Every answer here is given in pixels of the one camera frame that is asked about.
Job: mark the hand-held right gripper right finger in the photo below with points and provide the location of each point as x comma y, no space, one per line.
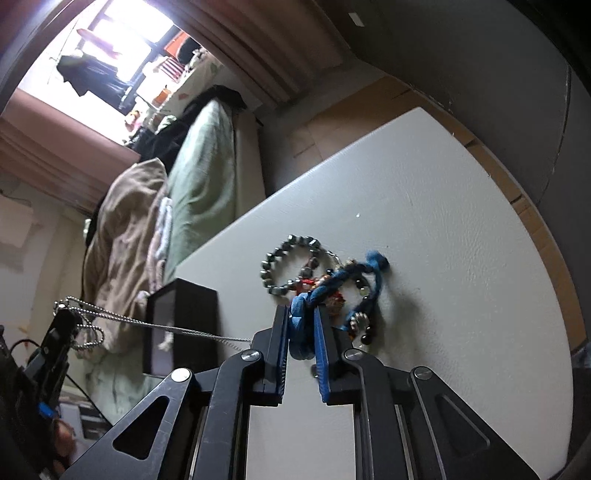
322,364

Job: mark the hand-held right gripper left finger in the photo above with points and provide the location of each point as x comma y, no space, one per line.
280,355

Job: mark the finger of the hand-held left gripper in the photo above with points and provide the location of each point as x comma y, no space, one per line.
60,334

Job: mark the black jewelry box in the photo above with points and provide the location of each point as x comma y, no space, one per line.
194,323

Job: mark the person's left hand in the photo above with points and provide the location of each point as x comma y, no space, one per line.
63,438

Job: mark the beige blanket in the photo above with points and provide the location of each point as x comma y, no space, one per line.
124,230

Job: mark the pink curtain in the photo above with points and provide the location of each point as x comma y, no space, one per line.
55,143
258,41

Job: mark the green bed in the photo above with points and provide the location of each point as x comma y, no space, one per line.
203,175

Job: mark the black garment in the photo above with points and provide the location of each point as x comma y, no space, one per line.
161,138

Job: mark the orange cup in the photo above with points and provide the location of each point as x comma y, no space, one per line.
165,96

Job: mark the dark hanging clothes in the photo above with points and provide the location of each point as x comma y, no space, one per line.
90,76

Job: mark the patterned window seat cushion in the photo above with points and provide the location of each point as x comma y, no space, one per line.
198,76

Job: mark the pink hanging garment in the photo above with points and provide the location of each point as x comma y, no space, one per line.
97,40

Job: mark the black bag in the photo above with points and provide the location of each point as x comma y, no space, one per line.
187,50

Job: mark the white wall socket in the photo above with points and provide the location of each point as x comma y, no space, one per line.
356,18

